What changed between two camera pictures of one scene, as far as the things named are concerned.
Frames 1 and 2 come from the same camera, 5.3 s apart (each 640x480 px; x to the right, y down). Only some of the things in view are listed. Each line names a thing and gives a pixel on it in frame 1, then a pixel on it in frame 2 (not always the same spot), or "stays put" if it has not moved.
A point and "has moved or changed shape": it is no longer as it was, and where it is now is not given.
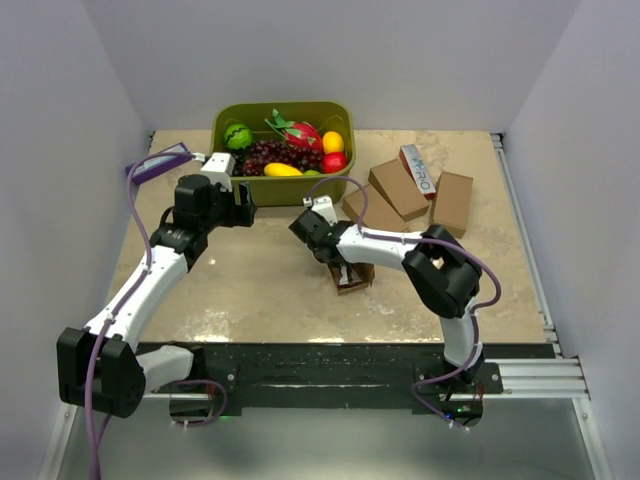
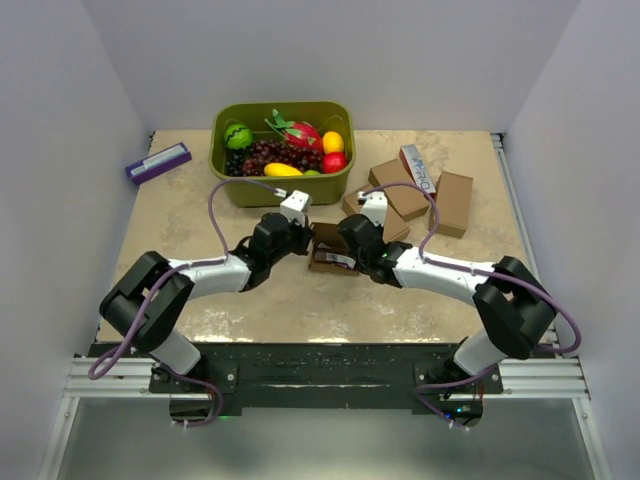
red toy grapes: x=264 y=152 stays put
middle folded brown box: x=392 y=180 stays put
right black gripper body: x=315 y=248 to x=360 y=264
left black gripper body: x=224 y=211 to x=296 y=239
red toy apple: x=334 y=162 stays put
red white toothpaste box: x=413 y=162 stays put
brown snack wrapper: x=344 y=279 has moved or changed shape
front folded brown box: x=380 y=213 stays put
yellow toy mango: x=277 y=169 stays put
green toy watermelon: x=238 y=136 stays put
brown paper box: x=362 y=274 has moved or changed shape
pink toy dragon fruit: x=296 y=134 stays put
